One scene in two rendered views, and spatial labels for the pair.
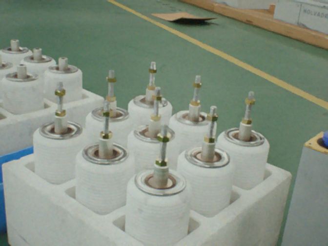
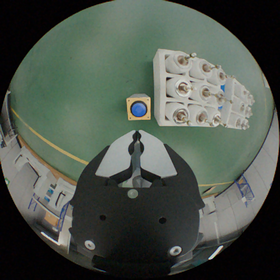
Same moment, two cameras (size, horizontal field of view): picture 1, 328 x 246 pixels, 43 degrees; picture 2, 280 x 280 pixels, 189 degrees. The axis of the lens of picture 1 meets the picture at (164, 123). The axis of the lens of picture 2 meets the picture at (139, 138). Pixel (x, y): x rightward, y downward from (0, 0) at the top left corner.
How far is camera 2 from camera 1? 0.57 m
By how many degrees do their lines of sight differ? 46
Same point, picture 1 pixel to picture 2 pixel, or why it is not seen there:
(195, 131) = (197, 109)
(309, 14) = not seen: hidden behind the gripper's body
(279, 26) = not seen: hidden behind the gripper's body
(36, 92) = (237, 106)
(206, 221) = (165, 74)
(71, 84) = (233, 119)
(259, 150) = (171, 112)
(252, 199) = (161, 97)
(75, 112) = (226, 114)
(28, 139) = (226, 95)
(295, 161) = not seen: hidden behind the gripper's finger
